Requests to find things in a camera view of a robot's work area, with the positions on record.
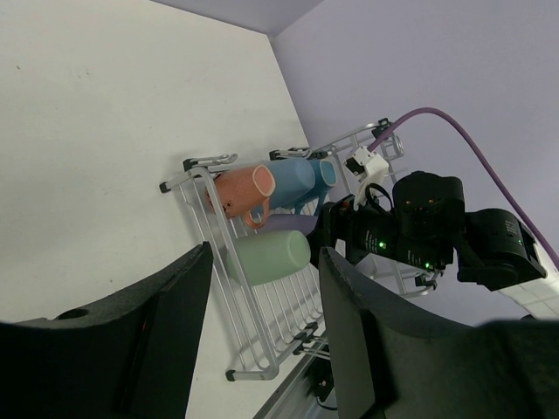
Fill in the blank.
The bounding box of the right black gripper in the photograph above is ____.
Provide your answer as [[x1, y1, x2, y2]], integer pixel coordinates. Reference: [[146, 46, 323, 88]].
[[309, 196, 397, 262]]

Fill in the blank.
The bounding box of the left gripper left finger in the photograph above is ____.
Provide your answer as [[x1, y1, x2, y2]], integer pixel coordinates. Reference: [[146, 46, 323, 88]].
[[1, 243, 213, 418]]

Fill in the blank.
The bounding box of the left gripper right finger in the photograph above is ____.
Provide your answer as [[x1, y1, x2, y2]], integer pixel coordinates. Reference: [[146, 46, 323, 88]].
[[319, 248, 558, 418]]

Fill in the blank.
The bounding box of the blue flowered mug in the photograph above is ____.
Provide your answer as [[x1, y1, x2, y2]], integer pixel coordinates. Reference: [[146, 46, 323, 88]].
[[282, 159, 337, 216]]

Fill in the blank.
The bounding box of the plain blue cup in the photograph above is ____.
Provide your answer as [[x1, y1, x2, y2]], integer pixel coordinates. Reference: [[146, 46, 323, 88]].
[[265, 158, 315, 210]]

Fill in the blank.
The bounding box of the lilac plastic cup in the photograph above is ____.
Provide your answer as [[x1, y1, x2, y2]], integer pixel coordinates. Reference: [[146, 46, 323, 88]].
[[261, 213, 318, 236]]

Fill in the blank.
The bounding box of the green ceramic cup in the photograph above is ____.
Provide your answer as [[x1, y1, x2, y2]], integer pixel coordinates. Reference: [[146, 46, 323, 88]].
[[234, 230, 311, 286]]

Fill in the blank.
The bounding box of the orange ceramic mug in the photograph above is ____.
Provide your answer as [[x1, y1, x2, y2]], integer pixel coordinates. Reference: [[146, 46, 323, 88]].
[[214, 164, 276, 230]]

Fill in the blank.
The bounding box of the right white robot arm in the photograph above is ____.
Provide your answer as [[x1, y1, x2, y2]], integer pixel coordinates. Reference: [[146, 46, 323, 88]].
[[307, 171, 558, 319]]

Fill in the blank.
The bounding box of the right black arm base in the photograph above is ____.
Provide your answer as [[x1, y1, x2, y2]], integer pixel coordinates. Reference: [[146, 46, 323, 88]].
[[307, 358, 338, 411]]

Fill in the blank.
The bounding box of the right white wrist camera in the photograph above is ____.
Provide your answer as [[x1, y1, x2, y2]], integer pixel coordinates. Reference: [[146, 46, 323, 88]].
[[344, 146, 389, 210]]

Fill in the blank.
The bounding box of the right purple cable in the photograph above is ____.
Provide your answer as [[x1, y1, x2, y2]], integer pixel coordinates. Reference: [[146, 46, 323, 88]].
[[369, 106, 559, 270]]

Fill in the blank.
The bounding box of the aluminium mounting rail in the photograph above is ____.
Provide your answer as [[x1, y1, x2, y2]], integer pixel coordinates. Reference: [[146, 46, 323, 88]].
[[253, 355, 339, 419]]

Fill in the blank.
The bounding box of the white wire dish rack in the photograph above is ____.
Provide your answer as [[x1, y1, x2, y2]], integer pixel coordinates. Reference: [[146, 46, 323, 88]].
[[157, 116, 438, 383]]

